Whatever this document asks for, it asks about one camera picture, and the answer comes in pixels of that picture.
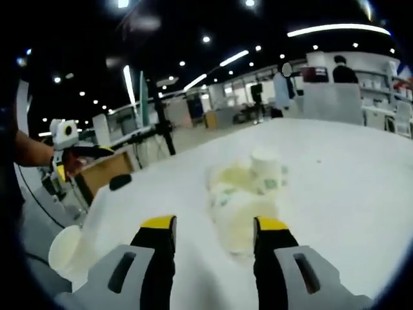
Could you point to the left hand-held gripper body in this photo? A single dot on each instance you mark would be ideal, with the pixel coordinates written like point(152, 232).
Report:
point(63, 134)

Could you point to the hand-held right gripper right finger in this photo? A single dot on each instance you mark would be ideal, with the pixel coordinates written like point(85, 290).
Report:
point(267, 277)

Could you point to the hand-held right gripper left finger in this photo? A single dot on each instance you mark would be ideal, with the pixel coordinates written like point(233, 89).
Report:
point(155, 274)

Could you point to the pile of paper cups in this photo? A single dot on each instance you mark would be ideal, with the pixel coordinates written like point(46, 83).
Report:
point(238, 200)

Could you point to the white printed paper cup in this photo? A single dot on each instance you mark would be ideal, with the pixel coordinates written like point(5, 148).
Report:
point(69, 255)

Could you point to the person's left hand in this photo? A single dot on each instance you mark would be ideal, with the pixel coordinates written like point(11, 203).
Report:
point(73, 164)

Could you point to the black computer mouse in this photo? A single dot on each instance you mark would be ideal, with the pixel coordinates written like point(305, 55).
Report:
point(120, 182)

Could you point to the open laptop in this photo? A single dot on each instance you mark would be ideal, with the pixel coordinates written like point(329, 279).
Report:
point(144, 100)

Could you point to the black tripod stand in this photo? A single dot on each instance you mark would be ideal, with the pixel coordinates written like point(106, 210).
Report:
point(167, 139)

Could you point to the straight ceiling light strip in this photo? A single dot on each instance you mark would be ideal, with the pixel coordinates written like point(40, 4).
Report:
point(234, 58)
point(195, 82)
point(129, 84)

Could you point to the white table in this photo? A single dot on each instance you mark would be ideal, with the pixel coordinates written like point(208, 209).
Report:
point(338, 200)

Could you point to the dark blue cabinet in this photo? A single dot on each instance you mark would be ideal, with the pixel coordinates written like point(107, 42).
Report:
point(195, 108)

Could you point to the small wooden cabinet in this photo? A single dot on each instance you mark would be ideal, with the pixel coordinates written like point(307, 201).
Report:
point(210, 120)

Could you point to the round ceiling downlights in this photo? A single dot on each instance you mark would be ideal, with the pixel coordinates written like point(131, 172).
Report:
point(206, 39)

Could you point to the black box on tripod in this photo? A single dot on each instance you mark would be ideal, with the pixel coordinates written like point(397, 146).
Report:
point(257, 92)

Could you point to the grey partition screen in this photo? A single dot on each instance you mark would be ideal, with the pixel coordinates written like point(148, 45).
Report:
point(332, 103)

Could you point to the white shelving unit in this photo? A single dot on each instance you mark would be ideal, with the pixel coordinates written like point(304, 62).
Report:
point(377, 88)

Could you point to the curved ceiling light strip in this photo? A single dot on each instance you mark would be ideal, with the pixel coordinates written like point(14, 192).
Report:
point(338, 27)

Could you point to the dark wall display screen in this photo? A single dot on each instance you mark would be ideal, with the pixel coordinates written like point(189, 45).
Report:
point(315, 74)

